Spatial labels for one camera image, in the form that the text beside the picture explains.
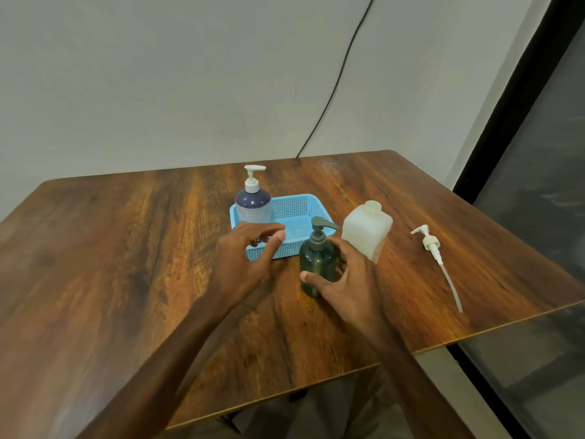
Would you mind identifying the large translucent bottle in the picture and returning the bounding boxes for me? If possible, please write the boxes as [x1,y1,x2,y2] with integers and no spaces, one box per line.
[341,200,394,265]

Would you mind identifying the person's left hand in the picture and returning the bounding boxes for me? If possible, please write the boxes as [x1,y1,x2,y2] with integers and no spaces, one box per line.
[208,222,286,312]

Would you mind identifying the small dark green bottle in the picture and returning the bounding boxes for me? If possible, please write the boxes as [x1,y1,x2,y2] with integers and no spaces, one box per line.
[299,241,340,299]

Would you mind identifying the person's right forearm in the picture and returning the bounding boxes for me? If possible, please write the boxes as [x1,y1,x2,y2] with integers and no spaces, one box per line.
[365,324,476,439]

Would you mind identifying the person's beige trousers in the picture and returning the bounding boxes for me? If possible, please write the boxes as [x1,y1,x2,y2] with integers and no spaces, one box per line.
[219,365,412,439]

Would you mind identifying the person's right hand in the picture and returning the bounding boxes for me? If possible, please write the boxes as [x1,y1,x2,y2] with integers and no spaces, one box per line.
[300,236,390,344]

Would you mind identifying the person's left forearm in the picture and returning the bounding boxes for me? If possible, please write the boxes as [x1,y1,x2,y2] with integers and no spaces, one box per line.
[77,296,229,439]

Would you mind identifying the blue plastic basket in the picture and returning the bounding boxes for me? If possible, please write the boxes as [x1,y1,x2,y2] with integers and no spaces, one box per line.
[229,193,326,262]

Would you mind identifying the small purple and white bottle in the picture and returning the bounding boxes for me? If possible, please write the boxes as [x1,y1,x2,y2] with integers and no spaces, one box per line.
[234,189,272,224]

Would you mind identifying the short white pump head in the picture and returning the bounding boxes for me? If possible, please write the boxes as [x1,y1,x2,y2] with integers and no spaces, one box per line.
[244,165,267,193]

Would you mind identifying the black cable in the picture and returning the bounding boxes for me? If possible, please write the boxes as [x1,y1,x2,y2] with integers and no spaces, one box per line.
[296,0,377,159]

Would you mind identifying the dark green pump head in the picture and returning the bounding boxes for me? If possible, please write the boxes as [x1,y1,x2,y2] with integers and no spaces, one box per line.
[308,216,341,252]

